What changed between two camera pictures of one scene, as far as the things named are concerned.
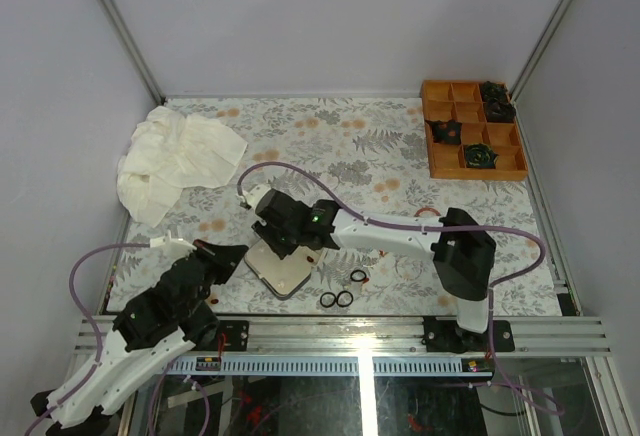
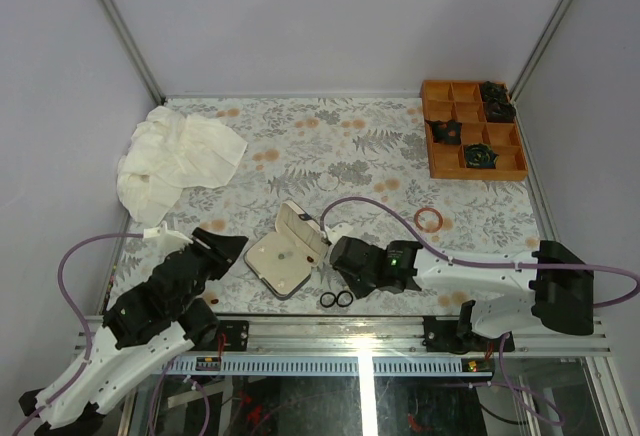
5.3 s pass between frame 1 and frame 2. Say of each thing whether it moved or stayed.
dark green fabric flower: stayed
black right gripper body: moved
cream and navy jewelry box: stayed
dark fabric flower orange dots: stayed
